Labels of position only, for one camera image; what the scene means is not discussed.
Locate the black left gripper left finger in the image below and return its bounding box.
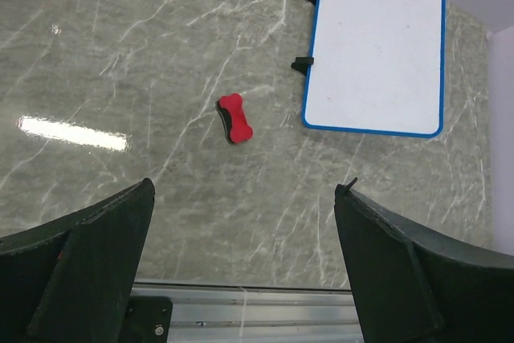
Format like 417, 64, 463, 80
1, 178, 155, 342

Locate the aluminium mounting rail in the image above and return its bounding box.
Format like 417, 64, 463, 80
132, 280, 364, 342

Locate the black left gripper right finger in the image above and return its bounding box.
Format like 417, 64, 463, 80
334, 184, 513, 342

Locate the blue framed small whiteboard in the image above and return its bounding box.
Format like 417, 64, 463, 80
302, 0, 446, 138

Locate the red whiteboard eraser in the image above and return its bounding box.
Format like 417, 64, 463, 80
216, 93, 253, 145

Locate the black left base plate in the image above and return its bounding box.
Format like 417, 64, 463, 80
117, 296, 173, 343

